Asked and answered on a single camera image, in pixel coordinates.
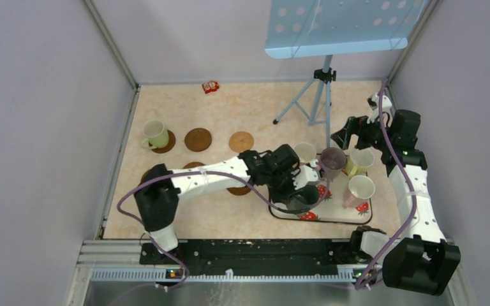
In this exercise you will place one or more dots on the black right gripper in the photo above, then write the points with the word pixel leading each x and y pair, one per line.
pixel 354 125

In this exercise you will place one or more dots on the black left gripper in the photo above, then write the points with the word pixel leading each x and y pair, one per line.
pixel 278 196

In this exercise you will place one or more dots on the brown wooden coaster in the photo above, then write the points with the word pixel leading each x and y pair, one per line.
pixel 193 164
pixel 198 139
pixel 163 142
pixel 239 191

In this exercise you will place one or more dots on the white strawberry tray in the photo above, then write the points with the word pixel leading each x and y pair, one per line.
pixel 332 210

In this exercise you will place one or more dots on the woven rattan coaster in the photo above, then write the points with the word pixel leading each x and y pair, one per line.
pixel 241 141

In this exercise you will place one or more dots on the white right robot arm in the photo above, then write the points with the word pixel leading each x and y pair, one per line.
pixel 417 257

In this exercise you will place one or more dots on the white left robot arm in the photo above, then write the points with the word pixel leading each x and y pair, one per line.
pixel 162 190

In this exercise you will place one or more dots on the dark green mug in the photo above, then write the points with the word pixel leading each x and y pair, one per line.
pixel 304 200

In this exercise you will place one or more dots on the yellow mug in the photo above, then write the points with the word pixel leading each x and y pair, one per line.
pixel 358 162

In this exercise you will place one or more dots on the purple mug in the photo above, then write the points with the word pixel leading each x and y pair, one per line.
pixel 332 161

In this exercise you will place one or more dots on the pink white mug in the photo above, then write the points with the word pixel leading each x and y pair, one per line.
pixel 359 190

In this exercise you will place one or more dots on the light blue music stand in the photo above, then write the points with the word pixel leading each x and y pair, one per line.
pixel 327 28

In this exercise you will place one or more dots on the small red box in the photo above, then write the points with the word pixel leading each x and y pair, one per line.
pixel 210 86

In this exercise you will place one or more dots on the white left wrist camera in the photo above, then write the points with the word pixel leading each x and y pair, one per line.
pixel 308 174

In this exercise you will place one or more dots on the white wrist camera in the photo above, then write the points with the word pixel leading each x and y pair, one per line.
pixel 308 174
pixel 378 105

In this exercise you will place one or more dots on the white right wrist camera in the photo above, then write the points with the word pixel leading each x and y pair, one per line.
pixel 378 105

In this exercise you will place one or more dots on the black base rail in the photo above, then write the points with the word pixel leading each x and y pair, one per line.
pixel 274 257

